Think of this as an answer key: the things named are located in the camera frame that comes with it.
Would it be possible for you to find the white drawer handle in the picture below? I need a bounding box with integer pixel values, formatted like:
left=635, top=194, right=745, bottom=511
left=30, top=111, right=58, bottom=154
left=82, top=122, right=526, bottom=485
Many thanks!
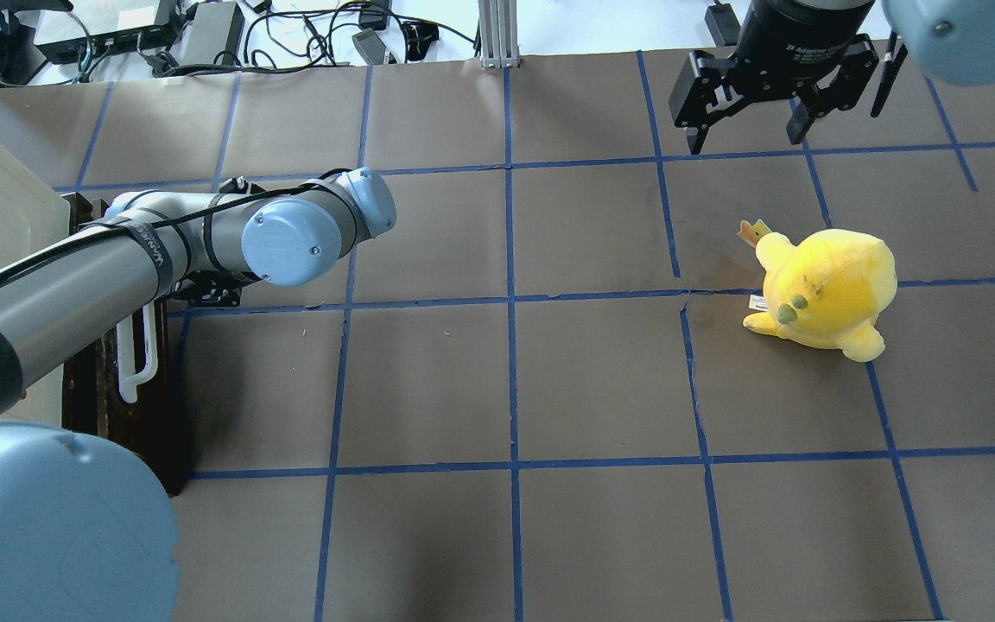
left=117, top=299, right=160, bottom=405

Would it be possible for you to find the aluminium frame post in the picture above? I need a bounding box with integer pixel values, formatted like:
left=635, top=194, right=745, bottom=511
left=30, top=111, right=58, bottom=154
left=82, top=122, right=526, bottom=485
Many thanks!
left=477, top=1, right=522, bottom=68

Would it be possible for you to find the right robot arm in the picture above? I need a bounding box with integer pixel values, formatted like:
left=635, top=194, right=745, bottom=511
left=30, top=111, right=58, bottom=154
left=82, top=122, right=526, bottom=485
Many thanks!
left=669, top=1, right=995, bottom=155

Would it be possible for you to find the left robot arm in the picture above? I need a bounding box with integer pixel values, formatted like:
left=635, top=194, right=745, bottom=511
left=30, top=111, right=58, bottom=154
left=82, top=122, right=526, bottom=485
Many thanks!
left=0, top=167, right=397, bottom=621

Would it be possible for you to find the yellow plush toy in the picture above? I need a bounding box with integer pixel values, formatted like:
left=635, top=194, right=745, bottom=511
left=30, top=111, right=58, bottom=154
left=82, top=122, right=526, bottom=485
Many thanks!
left=738, top=219, right=899, bottom=363

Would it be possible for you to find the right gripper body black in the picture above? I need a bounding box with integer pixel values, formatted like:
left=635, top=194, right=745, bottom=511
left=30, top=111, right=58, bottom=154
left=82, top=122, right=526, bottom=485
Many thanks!
left=669, top=1, right=879, bottom=129

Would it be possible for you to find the black power adapter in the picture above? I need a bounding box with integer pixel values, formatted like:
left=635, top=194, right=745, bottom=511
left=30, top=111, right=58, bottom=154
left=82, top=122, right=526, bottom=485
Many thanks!
left=176, top=1, right=244, bottom=67

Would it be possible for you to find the brown wooden drawer cabinet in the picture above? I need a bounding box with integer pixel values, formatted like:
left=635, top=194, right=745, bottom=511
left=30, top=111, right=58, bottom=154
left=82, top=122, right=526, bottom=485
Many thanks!
left=60, top=192, right=191, bottom=497

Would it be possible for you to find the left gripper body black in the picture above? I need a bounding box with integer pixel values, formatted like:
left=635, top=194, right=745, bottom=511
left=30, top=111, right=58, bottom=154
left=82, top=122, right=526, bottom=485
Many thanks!
left=171, top=271, right=260, bottom=308

